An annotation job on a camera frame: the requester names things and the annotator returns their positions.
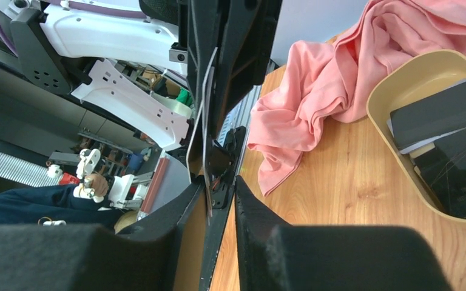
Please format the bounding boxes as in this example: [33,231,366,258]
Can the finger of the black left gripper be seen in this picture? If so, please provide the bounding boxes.
[177,1,221,109]
[212,1,282,138]

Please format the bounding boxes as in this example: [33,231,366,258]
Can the pink cloth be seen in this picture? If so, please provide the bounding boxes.
[247,1,466,195]

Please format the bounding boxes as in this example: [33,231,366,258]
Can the person in dark clothes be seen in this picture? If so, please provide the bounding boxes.
[0,173,127,232]

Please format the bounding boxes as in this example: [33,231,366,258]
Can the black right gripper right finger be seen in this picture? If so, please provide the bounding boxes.
[234,176,451,290]

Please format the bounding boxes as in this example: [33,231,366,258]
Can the black cards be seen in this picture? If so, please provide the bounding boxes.
[387,79,466,219]

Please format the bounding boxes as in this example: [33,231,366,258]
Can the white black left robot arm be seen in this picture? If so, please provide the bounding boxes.
[0,1,282,151]

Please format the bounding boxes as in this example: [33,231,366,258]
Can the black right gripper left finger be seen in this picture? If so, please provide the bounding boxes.
[0,176,205,290]

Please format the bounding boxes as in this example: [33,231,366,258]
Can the gold black credit card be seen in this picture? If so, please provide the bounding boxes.
[189,47,218,225]

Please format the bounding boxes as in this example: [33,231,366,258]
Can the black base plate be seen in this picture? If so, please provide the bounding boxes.
[198,126,246,291]

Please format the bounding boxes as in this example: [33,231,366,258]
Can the yellow oval tray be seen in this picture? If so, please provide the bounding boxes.
[367,50,466,229]

